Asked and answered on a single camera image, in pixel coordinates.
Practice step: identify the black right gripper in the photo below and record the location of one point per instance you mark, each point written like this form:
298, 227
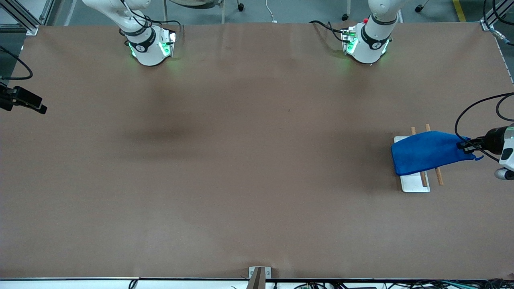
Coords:
8, 97

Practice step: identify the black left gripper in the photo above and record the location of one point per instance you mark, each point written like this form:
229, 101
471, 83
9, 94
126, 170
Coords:
492, 140

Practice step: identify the blue microfibre towel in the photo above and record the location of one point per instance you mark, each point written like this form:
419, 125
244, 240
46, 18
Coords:
425, 154

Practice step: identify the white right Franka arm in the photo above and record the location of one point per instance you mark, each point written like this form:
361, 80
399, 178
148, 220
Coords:
148, 52

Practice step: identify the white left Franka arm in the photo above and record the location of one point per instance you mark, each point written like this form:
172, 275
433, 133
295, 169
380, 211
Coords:
371, 44

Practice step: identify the white rack base plate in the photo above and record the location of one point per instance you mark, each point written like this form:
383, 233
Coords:
413, 184

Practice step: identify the aluminium frame profile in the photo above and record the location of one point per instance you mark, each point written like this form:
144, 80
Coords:
492, 20
22, 18

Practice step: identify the grey metal bracket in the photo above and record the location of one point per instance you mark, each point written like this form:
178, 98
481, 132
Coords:
251, 271

